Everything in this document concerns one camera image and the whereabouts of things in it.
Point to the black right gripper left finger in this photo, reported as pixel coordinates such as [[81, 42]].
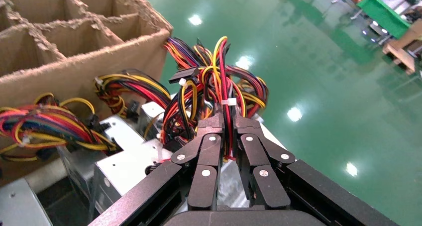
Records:
[[207, 152]]

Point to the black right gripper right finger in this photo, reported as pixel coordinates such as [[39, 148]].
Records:
[[254, 152]]

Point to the green covered table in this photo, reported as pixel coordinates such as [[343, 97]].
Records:
[[385, 15]]

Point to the brown cardboard divider box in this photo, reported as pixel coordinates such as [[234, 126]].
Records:
[[82, 72]]

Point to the light wooden pallet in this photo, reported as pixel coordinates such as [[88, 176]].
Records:
[[402, 49]]

